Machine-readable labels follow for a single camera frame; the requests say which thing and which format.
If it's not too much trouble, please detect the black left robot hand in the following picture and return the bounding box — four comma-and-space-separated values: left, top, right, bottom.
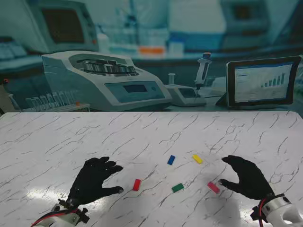
68, 157, 124, 206

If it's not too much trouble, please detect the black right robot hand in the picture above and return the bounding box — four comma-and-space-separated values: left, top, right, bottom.
218, 155, 276, 201

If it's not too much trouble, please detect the pink domino block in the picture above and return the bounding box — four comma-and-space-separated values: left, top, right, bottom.
207, 181, 220, 194

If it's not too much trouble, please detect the green domino block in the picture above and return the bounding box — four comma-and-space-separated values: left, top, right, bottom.
171, 183, 185, 193

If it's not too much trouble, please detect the printed laboratory backdrop banner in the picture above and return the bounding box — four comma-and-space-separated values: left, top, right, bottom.
0, 0, 303, 113

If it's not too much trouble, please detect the red left wrist cable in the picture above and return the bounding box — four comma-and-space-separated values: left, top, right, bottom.
30, 207, 80, 227

